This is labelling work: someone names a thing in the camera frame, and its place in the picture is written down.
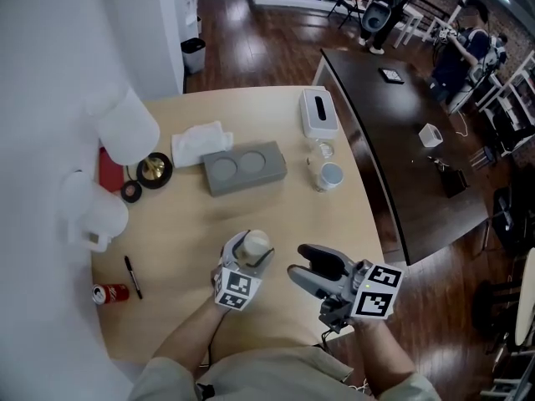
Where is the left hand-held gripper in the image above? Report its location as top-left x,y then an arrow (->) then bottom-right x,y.
211,231 -> 277,312

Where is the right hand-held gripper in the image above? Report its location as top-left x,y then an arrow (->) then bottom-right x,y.
286,243 -> 406,335

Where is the red box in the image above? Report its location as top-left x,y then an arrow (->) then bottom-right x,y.
98,146 -> 126,194

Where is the grey two-hole holder block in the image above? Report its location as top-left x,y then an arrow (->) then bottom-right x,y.
202,140 -> 290,198

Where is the clear glass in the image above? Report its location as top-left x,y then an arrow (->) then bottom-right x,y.
311,137 -> 337,161

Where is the person's left forearm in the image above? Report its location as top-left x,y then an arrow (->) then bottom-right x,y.
150,302 -> 229,378

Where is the round white table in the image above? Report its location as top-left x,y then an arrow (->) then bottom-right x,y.
513,248 -> 535,348

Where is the white mug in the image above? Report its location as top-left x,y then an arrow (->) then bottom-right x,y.
313,161 -> 346,194

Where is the white water dispenser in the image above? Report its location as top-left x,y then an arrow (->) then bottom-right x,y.
171,0 -> 200,41

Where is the dark brown table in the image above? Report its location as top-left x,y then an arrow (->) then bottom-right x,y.
313,48 -> 490,266

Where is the person's beige shirt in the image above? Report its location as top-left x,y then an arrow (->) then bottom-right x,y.
127,343 -> 442,401

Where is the white tissue box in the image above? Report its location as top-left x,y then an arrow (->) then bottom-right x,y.
298,89 -> 339,140

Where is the black box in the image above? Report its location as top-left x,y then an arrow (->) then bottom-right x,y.
442,169 -> 469,198

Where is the small white open box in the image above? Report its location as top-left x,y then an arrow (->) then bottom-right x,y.
418,123 -> 444,149

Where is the white cloth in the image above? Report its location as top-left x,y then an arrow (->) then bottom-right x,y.
171,119 -> 234,170

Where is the red drink can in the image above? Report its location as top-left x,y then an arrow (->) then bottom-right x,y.
91,282 -> 130,307

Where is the white shade brass table lamp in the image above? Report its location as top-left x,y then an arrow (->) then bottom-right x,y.
85,84 -> 174,191

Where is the black pen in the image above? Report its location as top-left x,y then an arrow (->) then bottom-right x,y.
123,255 -> 144,301

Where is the white plastic jug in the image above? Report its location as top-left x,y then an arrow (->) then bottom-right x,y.
58,169 -> 130,253

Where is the black tape roll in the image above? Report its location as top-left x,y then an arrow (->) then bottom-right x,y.
120,180 -> 144,204

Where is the white trash bin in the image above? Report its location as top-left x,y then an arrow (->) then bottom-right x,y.
180,38 -> 206,75

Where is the black framed tablet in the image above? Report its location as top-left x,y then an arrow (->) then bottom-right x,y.
378,67 -> 405,85

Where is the person's right forearm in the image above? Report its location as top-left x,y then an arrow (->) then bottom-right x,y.
350,317 -> 419,398

